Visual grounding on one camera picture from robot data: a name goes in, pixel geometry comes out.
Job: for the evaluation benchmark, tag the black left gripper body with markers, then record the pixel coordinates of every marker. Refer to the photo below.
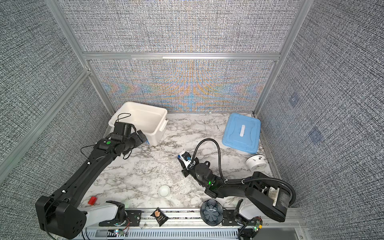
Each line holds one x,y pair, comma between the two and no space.
135,141

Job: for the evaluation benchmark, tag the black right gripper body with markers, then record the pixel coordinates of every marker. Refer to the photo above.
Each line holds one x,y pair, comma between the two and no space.
186,172

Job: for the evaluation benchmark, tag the white plastic storage bin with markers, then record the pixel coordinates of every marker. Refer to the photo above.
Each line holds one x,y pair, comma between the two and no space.
152,121

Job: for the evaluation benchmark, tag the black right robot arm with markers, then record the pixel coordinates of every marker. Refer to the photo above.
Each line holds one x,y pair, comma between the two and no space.
270,196

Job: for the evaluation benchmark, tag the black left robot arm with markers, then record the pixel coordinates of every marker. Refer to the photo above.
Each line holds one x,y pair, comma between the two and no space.
58,214

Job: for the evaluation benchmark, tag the white round dish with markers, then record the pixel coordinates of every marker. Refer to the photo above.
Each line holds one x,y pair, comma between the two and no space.
164,191

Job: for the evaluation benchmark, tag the black snack packet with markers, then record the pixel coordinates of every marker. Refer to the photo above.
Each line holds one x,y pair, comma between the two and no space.
160,217

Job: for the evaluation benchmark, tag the blue plastic bin lid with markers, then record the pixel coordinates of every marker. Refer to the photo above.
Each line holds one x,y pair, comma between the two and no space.
242,133

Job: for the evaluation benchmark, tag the white round device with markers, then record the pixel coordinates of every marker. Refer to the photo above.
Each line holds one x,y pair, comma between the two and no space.
256,163

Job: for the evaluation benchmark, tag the small red cap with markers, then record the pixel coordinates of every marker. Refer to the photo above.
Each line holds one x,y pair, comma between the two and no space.
92,200

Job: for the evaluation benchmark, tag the aluminium front rail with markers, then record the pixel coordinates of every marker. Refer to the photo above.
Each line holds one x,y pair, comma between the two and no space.
186,224

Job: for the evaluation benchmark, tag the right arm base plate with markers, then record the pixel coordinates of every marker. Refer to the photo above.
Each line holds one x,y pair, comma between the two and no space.
229,218

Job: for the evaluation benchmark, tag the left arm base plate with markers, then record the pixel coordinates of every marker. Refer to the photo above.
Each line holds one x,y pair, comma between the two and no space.
130,218

